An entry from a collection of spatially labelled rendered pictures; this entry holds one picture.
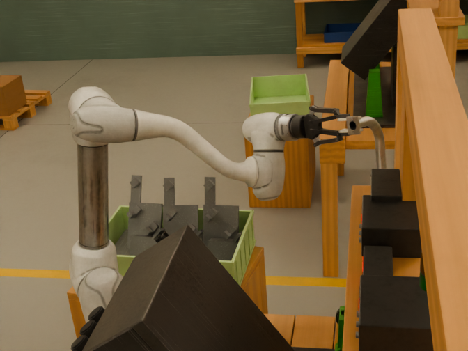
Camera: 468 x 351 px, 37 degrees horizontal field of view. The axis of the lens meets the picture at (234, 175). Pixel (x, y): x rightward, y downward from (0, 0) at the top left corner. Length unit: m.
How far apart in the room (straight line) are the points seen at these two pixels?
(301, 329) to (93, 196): 0.83
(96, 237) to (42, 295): 2.07
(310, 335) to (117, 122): 0.96
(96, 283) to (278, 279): 2.12
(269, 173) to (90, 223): 0.62
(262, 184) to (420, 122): 1.14
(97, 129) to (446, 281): 1.47
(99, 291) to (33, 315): 2.03
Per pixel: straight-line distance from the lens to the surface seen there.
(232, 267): 2.70
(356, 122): 2.13
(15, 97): 7.33
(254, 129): 2.33
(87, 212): 2.40
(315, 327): 2.46
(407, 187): 1.66
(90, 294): 2.32
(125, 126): 2.12
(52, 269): 4.70
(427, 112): 1.28
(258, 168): 2.28
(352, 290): 1.49
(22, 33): 9.66
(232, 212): 2.90
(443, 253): 0.86
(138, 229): 3.04
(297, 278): 4.28
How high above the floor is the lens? 2.39
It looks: 25 degrees down
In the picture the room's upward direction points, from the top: 5 degrees counter-clockwise
